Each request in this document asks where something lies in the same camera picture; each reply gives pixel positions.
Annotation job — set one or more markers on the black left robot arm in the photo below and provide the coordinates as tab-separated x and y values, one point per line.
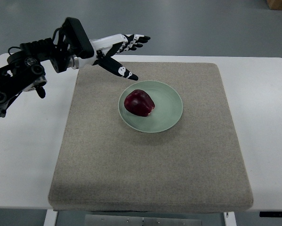
69	47

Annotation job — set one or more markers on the beige felt mat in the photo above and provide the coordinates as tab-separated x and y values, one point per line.
195	166

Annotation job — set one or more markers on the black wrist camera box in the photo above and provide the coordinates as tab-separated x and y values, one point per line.
76	37

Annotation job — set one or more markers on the brown cardboard box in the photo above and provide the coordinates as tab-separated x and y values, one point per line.
274	4

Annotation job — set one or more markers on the white table leg frame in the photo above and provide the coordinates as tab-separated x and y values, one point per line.
50	218

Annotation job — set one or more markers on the black table control panel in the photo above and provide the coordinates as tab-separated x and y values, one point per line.
270	214

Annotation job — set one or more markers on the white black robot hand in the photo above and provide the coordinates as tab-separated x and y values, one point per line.
111	46

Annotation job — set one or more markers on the red apple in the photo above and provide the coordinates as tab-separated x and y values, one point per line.
139	103

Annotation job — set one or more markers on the light green plate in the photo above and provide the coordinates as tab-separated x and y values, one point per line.
167	112

